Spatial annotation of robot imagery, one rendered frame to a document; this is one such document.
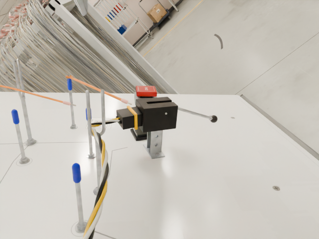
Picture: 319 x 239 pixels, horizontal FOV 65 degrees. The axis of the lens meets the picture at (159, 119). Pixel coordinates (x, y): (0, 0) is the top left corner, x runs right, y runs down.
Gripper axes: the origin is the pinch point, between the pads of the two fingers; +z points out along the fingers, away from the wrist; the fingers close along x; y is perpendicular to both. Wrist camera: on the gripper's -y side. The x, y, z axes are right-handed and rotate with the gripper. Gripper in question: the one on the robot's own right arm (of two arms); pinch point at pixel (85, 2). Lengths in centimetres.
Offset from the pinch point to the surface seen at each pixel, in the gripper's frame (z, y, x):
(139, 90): 23.1, -4.8, -18.6
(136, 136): 23.3, 1.9, -1.8
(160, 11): 134, -260, -666
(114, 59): 25, -8, -60
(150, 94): 24.6, -6.7, -17.2
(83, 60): 21, 3, -59
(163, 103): 16.8, -3.9, 3.4
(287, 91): 114, -120, -91
